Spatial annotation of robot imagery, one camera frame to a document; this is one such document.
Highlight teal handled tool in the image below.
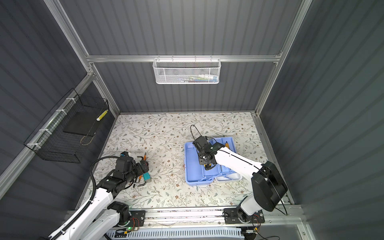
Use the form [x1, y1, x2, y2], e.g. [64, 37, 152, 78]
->
[143, 172, 152, 183]

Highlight white blue plastic toolbox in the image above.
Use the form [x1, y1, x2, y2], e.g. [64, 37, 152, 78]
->
[183, 136, 243, 187]

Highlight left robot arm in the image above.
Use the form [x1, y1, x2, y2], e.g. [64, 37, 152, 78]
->
[47, 152, 149, 240]

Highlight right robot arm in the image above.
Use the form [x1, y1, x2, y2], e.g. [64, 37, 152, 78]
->
[192, 134, 288, 222]

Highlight yellow marker in basket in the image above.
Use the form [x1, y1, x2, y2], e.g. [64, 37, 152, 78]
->
[96, 110, 109, 122]

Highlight black pad in basket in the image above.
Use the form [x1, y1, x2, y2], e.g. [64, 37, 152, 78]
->
[63, 112, 102, 137]

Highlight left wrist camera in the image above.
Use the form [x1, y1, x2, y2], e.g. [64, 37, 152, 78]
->
[120, 151, 130, 159]

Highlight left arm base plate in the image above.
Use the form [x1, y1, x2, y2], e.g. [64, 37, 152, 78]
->
[116, 210, 146, 228]

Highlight black wire basket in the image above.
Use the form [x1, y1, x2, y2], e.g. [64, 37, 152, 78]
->
[24, 91, 110, 164]

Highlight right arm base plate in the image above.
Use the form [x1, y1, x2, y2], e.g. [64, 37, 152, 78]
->
[223, 208, 265, 225]

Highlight white perforated cable duct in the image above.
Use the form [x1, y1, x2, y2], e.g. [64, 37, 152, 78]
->
[106, 227, 245, 240]

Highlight white wire mesh basket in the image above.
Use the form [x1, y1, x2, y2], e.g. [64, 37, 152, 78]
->
[153, 60, 222, 85]

